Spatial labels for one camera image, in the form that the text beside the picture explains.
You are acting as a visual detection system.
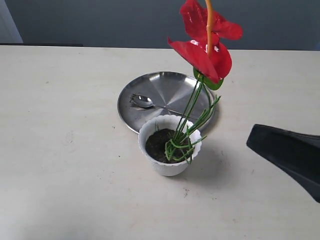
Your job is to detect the steel spork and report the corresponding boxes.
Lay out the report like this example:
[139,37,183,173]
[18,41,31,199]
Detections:
[130,94,186,117]

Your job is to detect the red artificial flower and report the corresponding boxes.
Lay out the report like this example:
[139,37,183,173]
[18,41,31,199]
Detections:
[164,0,244,163]

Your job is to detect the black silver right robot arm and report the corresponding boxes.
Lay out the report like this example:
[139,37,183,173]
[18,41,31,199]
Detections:
[246,124,320,202]

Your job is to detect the white scalloped plastic pot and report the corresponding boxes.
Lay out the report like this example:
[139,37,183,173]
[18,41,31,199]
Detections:
[138,115,202,177]

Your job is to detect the dark soil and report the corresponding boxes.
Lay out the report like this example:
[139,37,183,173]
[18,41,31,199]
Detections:
[145,128,192,164]

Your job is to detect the round steel plate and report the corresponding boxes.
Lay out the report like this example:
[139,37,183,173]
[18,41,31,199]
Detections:
[117,71,200,133]

